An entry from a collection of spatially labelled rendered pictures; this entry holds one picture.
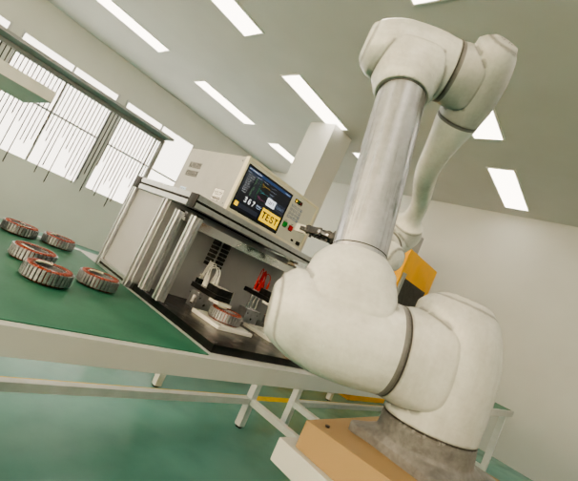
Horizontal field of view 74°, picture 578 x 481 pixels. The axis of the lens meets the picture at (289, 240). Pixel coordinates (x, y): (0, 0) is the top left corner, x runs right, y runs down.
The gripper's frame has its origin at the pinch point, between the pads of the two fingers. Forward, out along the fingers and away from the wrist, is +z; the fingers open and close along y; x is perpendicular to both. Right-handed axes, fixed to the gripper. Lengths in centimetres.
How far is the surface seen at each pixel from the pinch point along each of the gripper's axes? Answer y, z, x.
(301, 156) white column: 275, 310, 154
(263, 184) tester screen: -18.3, 9.6, 7.7
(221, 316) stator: -24.7, -7.1, -38.4
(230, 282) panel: -2.0, 21.5, -30.6
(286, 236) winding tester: 3.9, 9.6, -4.1
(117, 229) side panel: -41, 47, -29
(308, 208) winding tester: 9.0, 9.7, 10.5
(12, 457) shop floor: -38, 47, -119
